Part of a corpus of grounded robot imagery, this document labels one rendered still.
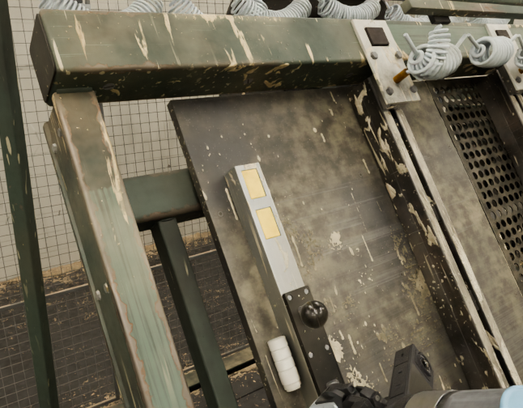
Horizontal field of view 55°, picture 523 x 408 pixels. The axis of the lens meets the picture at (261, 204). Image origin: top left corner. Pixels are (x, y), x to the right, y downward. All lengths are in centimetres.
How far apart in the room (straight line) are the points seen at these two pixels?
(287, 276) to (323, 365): 15
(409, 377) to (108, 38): 59
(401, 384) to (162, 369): 30
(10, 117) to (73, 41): 58
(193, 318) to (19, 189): 69
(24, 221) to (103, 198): 70
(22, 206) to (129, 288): 73
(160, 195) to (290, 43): 36
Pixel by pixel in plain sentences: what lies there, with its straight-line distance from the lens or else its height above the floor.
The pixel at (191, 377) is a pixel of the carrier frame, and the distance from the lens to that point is 198.
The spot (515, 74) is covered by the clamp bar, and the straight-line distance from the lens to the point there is 145.
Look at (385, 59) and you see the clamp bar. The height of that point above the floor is 188.
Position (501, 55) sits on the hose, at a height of 188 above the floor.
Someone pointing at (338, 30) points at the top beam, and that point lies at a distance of 105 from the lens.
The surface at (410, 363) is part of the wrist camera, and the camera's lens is 61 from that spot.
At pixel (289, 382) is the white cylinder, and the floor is 141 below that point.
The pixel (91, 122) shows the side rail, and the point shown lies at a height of 181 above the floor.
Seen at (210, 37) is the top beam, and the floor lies 192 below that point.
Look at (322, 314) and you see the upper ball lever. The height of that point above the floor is 155.
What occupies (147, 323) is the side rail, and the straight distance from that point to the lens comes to 69.
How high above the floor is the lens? 187
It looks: 15 degrees down
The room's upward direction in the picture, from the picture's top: 3 degrees counter-clockwise
